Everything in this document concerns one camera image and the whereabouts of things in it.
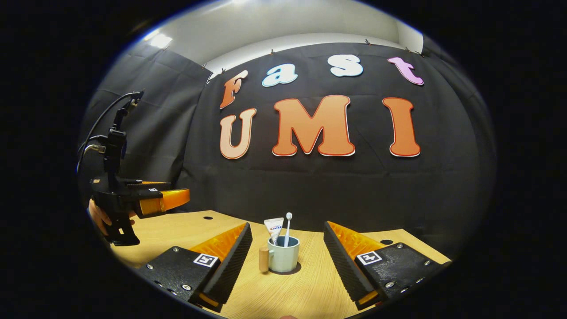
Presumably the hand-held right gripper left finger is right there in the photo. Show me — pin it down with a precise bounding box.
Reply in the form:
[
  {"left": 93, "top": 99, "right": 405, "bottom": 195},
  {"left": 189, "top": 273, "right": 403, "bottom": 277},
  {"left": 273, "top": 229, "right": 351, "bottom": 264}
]
[{"left": 137, "top": 222, "right": 253, "bottom": 313}]

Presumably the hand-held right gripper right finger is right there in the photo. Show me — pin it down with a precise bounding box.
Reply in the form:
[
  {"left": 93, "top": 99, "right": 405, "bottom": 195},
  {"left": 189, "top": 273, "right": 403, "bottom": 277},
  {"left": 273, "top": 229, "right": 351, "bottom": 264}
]
[{"left": 323, "top": 221, "right": 452, "bottom": 311}]

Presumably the dark brown round coaster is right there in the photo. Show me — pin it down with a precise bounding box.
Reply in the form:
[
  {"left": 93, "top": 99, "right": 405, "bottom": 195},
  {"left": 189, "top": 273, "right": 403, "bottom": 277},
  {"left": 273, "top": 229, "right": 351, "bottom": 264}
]
[{"left": 268, "top": 261, "right": 303, "bottom": 276}]

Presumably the pale blue cup wooden handle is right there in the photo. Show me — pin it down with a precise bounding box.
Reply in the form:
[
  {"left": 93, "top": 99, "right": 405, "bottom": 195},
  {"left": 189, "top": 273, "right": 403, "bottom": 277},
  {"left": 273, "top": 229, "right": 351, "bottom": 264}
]
[{"left": 259, "top": 236, "right": 301, "bottom": 273}]

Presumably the white toothpaste tube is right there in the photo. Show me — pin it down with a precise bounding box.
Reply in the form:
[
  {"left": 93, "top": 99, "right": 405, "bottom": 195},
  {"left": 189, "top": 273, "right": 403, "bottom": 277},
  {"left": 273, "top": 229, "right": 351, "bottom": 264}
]
[{"left": 264, "top": 217, "right": 284, "bottom": 246}]

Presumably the wooden desktop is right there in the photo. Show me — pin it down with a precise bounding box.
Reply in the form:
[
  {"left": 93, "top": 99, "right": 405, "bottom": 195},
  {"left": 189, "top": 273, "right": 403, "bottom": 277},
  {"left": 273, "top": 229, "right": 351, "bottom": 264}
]
[{"left": 109, "top": 210, "right": 452, "bottom": 319}]

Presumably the black side curtain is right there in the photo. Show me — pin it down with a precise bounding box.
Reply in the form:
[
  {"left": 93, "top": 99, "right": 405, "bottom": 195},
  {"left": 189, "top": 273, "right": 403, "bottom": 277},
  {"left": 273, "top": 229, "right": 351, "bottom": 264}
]
[{"left": 80, "top": 44, "right": 213, "bottom": 213}]

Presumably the black backdrop cloth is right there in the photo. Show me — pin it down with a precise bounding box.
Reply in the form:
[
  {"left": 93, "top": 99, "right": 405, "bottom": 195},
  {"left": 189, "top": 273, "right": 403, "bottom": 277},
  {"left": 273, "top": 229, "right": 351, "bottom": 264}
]
[{"left": 177, "top": 42, "right": 443, "bottom": 257}]

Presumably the ceiling light panel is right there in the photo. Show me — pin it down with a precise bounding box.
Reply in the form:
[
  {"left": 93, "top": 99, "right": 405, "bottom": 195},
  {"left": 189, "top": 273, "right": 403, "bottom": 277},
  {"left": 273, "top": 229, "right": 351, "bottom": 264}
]
[{"left": 148, "top": 33, "right": 173, "bottom": 49}]

